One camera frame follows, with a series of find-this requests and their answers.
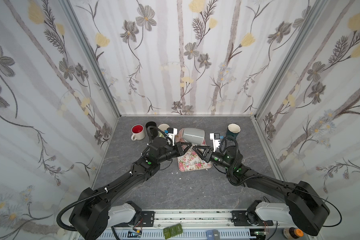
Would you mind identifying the grey mug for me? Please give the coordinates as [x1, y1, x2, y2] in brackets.
[179, 128, 205, 145]

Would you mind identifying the black mug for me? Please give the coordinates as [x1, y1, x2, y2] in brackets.
[146, 121, 159, 139]

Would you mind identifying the light green mug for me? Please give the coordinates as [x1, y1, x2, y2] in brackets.
[158, 124, 170, 132]

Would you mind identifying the dark green mug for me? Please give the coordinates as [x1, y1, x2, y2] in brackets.
[226, 124, 241, 139]

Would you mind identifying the white mug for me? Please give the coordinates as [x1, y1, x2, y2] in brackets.
[131, 125, 146, 141]

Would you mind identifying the pink mug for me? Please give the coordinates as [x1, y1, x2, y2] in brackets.
[175, 134, 184, 142]

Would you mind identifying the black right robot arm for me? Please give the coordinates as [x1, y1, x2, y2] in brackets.
[193, 136, 331, 236]

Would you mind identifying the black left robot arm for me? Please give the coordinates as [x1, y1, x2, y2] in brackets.
[56, 127, 192, 240]

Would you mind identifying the floral serving tray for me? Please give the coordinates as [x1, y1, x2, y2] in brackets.
[178, 144, 212, 172]

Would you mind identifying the blue grey connector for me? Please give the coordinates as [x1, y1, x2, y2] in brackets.
[206, 230, 220, 240]

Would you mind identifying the green circuit board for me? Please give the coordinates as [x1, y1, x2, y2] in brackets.
[163, 224, 184, 240]

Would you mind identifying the orange emergency stop button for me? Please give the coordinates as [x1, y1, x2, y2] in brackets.
[283, 227, 304, 240]

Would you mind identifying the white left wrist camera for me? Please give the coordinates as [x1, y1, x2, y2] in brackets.
[164, 127, 178, 146]

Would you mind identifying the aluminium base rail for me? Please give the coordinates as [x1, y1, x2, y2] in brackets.
[67, 208, 322, 240]

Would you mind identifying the black corrugated cable conduit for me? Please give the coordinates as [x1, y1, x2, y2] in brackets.
[56, 179, 124, 232]

